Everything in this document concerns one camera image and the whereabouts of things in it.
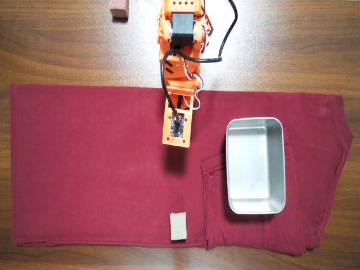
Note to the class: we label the dark red cloth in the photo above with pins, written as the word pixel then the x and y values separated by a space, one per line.
pixel 98 163

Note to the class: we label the metal rectangular tray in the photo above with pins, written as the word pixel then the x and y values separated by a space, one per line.
pixel 254 166

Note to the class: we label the pink sponge block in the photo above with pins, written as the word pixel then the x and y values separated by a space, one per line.
pixel 119 8

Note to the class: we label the grey sponge cube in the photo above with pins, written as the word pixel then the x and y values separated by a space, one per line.
pixel 178 226

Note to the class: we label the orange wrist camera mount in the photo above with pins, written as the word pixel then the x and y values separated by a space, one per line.
pixel 168 132

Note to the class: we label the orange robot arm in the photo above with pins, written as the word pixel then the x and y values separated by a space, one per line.
pixel 180 70

